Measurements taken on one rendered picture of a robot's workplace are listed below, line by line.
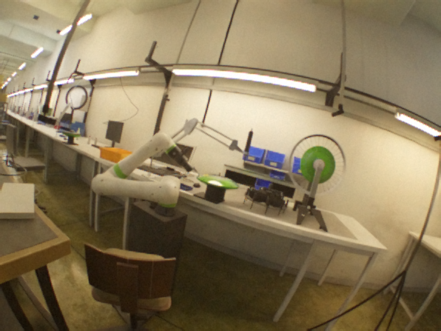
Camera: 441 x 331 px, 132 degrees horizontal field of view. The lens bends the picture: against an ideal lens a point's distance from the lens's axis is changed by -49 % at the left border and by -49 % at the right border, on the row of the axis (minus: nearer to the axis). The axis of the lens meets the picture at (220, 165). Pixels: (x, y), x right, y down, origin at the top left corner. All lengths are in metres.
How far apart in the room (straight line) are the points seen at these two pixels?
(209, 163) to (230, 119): 0.60
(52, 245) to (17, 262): 0.12
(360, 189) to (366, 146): 0.50
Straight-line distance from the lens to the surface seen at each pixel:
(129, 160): 1.23
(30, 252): 0.55
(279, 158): 2.17
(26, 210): 0.70
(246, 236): 2.40
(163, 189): 1.03
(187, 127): 1.53
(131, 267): 0.66
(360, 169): 2.37
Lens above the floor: 1.30
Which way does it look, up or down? 5 degrees down
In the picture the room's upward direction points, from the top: 13 degrees clockwise
